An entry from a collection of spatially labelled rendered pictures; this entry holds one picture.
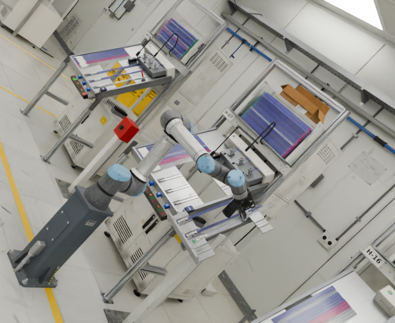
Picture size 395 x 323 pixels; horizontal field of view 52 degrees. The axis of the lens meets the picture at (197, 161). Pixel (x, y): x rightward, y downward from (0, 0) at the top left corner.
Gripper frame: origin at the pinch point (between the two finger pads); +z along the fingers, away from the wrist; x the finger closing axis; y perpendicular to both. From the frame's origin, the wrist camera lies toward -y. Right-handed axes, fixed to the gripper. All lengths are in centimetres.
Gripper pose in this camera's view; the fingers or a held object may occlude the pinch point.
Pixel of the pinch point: (242, 218)
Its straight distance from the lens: 217.8
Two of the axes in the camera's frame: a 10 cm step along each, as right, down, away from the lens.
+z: 2.2, 6.5, 7.3
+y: 8.6, -4.9, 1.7
